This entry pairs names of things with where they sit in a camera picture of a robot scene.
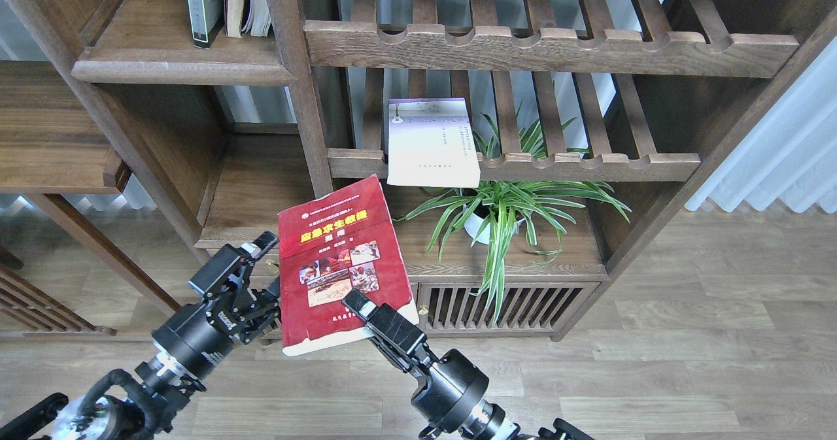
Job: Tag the white curtain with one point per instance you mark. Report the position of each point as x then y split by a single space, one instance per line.
790 155

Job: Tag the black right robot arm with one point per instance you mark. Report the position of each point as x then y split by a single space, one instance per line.
500 426

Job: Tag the dark wooden bookshelf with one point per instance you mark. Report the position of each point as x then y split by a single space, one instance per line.
651 95

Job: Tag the pale lavender book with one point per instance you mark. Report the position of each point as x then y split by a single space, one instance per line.
430 144

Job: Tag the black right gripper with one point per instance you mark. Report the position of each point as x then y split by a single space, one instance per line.
450 394

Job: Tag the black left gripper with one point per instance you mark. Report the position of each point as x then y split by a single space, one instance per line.
198 337

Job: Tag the white plant pot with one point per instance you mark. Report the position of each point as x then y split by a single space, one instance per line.
477 225

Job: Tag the upright books on shelf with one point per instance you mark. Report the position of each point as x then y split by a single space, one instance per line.
247 17

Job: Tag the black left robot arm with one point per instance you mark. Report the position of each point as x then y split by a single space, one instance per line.
116 407

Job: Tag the green and grey book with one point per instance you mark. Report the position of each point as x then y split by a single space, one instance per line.
206 21

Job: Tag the green spider plant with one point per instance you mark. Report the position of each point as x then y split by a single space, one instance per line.
503 205

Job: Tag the red cover book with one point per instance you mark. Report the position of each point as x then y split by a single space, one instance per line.
328 247

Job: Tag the wooden side furniture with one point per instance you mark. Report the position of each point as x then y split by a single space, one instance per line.
113 276

